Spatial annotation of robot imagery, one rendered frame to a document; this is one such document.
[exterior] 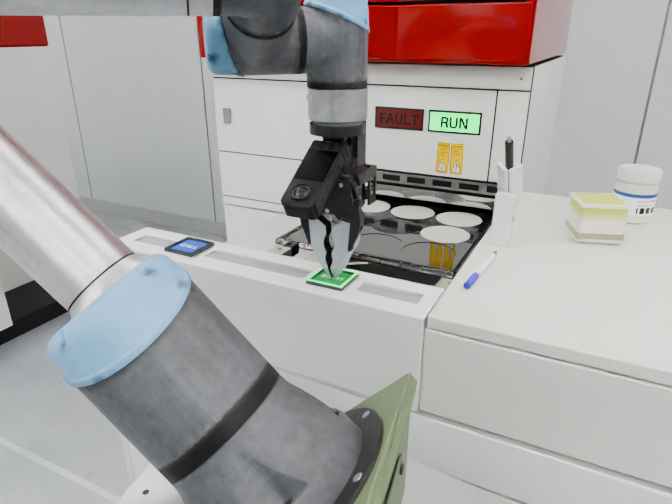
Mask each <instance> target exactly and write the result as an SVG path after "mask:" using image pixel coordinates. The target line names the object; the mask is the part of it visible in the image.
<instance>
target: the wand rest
mask: <svg viewBox="0 0 672 504"><path fill-rule="evenodd" d="M497 183H498V192H497V193H496V195H495V204H494V212H493V220H492V229H491V237H490V244H493V245H499V246H505V247H508V246H509V244H510V240H511V233H512V225H513V218H514V211H515V205H517V204H518V201H520V200H522V186H523V165H522V164H519V165H517V166H515V167H513V168H511V169H509V170H508V169H507V168H506V167H505V166H504V165H503V164H502V163H501V162H498V163H497ZM508 187H509V192H508Z"/></svg>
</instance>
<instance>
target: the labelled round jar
mask: <svg viewBox="0 0 672 504"><path fill-rule="evenodd" d="M662 174H663V170H662V169H660V168H658V167H655V166H650V165H643V164H622V165H620V166H619V167H618V172H617V177H618V179H616V182H615V187H614V191H613V193H615V194H616V195H618V196H619V197H620V198H621V199H623V200H624V201H625V202H627V203H628V204H629V205H630V206H632V209H631V210H628V215H627V219H626V223H629V224H646V223H648V222H650V221H651V219H652V215H653V212H654V208H655V204H656V200H657V195H658V190H659V186H660V184H659V182H660V181H661V178H662Z"/></svg>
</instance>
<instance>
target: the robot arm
mask: <svg viewBox="0 0 672 504"><path fill-rule="evenodd" d="M300 2H301V0H0V15H20V16H202V23H203V37H204V47H205V56H206V62H207V67H208V69H209V70H210V72H212V73H213V74H215V75H236V76H238V77H244V76H249V75H286V74H307V87H308V94H307V96H306V99H307V101H308V118H309V119H310V120H311V122H310V134H311V135H314V136H320V137H323V141H320V140H314V141H313V142H312V144H311V146H310V147H309V149H308V151H307V153H306V155H305V156H304V158H303V160H302V162H301V164H300V165H299V167H298V169H297V171H296V173H295V174H294V176H293V178H292V180H291V182H290V183H289V185H288V187H287V189H286V191H285V192H284V194H283V196H282V198H281V203H282V206H283V208H284V210H285V213H286V215H287V216H290V217H296V218H300V222H301V225H302V228H303V230H304V233H305V235H306V238H307V240H308V243H309V244H310V245H311V247H312V250H313V252H314V254H315V256H316V258H317V259H318V261H319V263H320V264H321V266H322V268H323V269H324V271H325V272H326V274H327V275H328V276H329V277H330V278H337V277H338V276H339V275H340V274H341V273H342V271H343V270H344V269H345V267H346V266H347V264H348V262H349V259H350V257H351V255H352V253H353V251H354V250H355V248H356V247H357V246H358V244H359V241H360V233H361V231H362V228H363V225H364V212H363V210H362V209H361V207H363V206H364V204H365V196H367V195H368V198H367V205H371V204H372V203H374V202H375V201H376V175H377V165H371V164H366V162H365V161H366V119H367V107H368V87H367V74H368V34H369V33H370V28H369V9H368V0H305V1H304V6H299V5H300ZM372 177H373V194H372V195H371V196H370V194H371V178H372ZM366 182H368V188H365V183H366ZM329 214H332V215H335V216H336V218H337V219H338V220H341V219H342V218H343V219H342V221H340V222H339V223H337V224H335V225H334V226H331V222H330V215H329ZM333 245H334V248H333V250H332V247H333ZM0 248H1V249H2V250H3V251H4V252H5V253H6V254H7V255H8V256H10V257H11V258H12V259H13V260H14V261H15V262H16V263H17V264H18V265H19V266H20V267H21V268H22V269H23V270H24V271H26V272H27V273H28V274H29V275H30V276H31V277H32V278H33V279H34V280H35V281H36V282H37V283H38V284H39V285H41V286H42V287H43V288H44V289H45V290H46V291H47V292H48V293H49V294H50V295H51V296H52V297H53V298H54V299H55V300H57V301H58V302H59V303H60V304H61V305H62V306H63V307H64V308H65V309H66V310H67V311H68V312H69V313H70V317H71V321H69V322H68V323H67V324H66V325H65V326H64V327H62V328H61V329H60V330H59V331H58V332H57V333H56V334H55V335H54V336H53V337H52V338H51V339H50V341H49V343H48V355H49V357H50V359H51V360H52V361H53V362H54V364H55V365H56V366H57V367H58V368H59V369H60V370H61V371H62V376H63V378H64V380H65V381H66V382H67V383H68V384H70V385H71V386H73V387H76V388H77V389H78V390H79V391H80V392H81V393H82V394H83V395H84V396H85V397H86V398H87V399H88V400H89V401H90V402H91V403H92V404H93V405H94V406H95V407H96V408H97V409H98V410H99V411H100V412H101V413H102V414H103V415H104V416H105V417H106V418H107V419H108V420H109V421H110V422H111V423H112V424H113V425H114V426H115V427H116V428H117V429H118V431H119V432H120V433H121V434H122V435H123V436H124V437H125V438H126V439H127V440H128V441H129V442H130V443H131V444H132V445H133V446H134V447H135V448H136V449H137V450H138V451H139V452H140V453H141V454H142V455H143V456H144V457H145V458H146V459H147V460H148V461H149V462H150V463H151V464H152V465H153V466H154V467H155V468H156V469H157V470H158V471H159V472H160V473H161V474H162V475H163V476H164V477H165V478H166V479H167V480H168V481H169V482H170V484H171V485H172V486H173V487H174V488H175V489H176V490H177V491H178V493H179V494H180V496H181V498H182V501H183V503H184V504H333V503H334V502H335V501H336V499H337V498H338V496H339V495H340V493H341V492H342V490H343V488H344V487H345V485H346V484H347V482H348V480H349V478H350V476H351V474H352V472H353V470H354V468H355V466H356V464H357V461H358V459H359V456H360V453H361V449H362V443H363V434H362V431H361V429H360V428H359V427H358V426H357V425H356V424H355V423H354V422H353V421H352V420H351V419H350V418H349V417H348V416H347V415H346V414H345V413H344V412H342V411H341V410H339V409H336V408H330V407H329V406H328V405H326V404H325V403H323V402H322V401H320V400H319V399H317V398H315V397H314V396H312V395H311V394H309V393H307V392H305V391H304V390H302V389H300V388H298V387H296V386H295V385H293V384H291V383H289V382H288V381H286V380H285V379H284V378H283V377H282V376H281V375H280V374H279V373H278V372H277V371H276V370H275V368H274V367H273V366H272V365H271V364H270V363H269V362H268V361H267V360H266V359H265V358H264V357H263V356H262V355H261V354H260V352H259V351H258V350H257V349H256V348H255V347H254V346H253V345H252V344H251V343H250V342H249V341H248V340H247V339H246V337H245V336H244V335H243V334H242V333H241V332H240V331H239V330H238V329H237V328H236V327H235V326H234V325H233V324H232V322H231V321H230V320H229V319H228V318H227V317H226V316H225V315H224V314H223V313H222V312H221V311H220V310H219V309H218V307H217V306H216V305H215V304H214V303H213V302H212V301H211V300H210V299H209V298H208V297H207V296H206V295H205V294H204V292H203V291H202V290H201V289H200V288H199V287H198V286H197V285H196V284H195V283H194V282H193V281H192V280H191V277H190V274H189V273H188V272H187V271H186V270H185V269H184V268H182V267H180V266H178V265H177V264H175V263H174V262H173V261H172V260H171V259H170V258H169V257H168V256H166V255H164V254H153V255H150V256H140V255H136V254H135V253H134V252H133V251H132V250H131V249H130V248H129V247H127V246H126V245H125V244H124V243H123V242H122V241H121V240H120V239H119V238H118V237H117V236H116V235H115V234H114V233H113V232H112V231H111V230H110V229H109V228H108V227H107V226H106V225H105V224H104V223H103V222H101V221H100V220H99V219H98V218H97V217H96V216H95V215H94V214H93V213H92V212H91V211H90V210H89V209H88V208H87V207H86V206H85V205H84V204H83V203H82V202H81V201H80V200H79V199H78V198H77V197H75V196H74V195H73V194H72V193H71V192H70V191H69V190H68V189H67V188H66V187H65V186H64V185H63V184H62V183H61V182H60V181H59V180H58V179H57V178H56V177H55V176H54V175H53V174H52V173H51V172H49V171H48V170H47V169H46V168H45V167H44V166H43V165H42V164H41V163H40V162H39V161H38V160H37V159H36V158H35V157H34V156H33V155H32V154H31V153H30V152H29V151H28V150H27V149H26V148H25V147H23V146H22V145H21V144H20V143H19V142H18V141H17V140H16V139H15V138H14V137H13V136H12V135H11V134H10V133H9V132H8V131H7V130H6V129H5V128H4V127H3V126H2V125H1V124H0ZM331 250H332V253H331ZM331 254H332V258H331ZM332 259H333V260H332Z"/></svg>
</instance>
